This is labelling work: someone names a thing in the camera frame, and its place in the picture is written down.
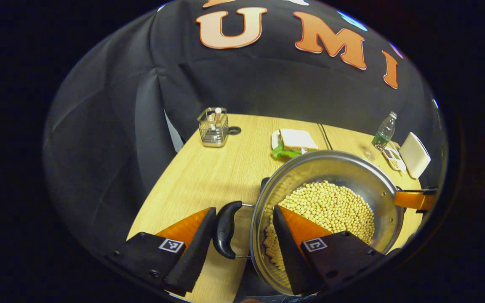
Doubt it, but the metal wire holder basket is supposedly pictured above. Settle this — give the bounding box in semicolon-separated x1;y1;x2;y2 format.
197;107;229;148

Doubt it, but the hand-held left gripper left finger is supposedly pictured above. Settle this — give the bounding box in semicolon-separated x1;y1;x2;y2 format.
108;206;218;297

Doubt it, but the sandwich with lettuce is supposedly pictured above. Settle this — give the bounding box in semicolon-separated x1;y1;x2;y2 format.
272;128;319;159

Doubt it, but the clear plastic water bottle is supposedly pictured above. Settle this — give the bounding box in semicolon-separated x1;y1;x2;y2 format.
371;111;397;152

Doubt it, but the large pile of soybeans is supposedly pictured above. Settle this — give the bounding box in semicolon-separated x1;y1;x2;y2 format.
263;180;376;272

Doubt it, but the black backdrop cloth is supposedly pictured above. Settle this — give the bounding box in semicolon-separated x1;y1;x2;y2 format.
43;0;447;253

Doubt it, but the steel pot with black handles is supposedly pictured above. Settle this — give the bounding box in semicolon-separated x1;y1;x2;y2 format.
212;150;407;296

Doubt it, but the white divided dish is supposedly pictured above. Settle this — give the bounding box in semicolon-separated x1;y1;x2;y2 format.
382;146;407;173

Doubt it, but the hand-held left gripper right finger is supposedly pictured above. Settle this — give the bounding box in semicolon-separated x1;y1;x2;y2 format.
272;205;388;296

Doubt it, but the white toaster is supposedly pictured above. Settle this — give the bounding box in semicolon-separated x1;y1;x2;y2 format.
399;132;431;179

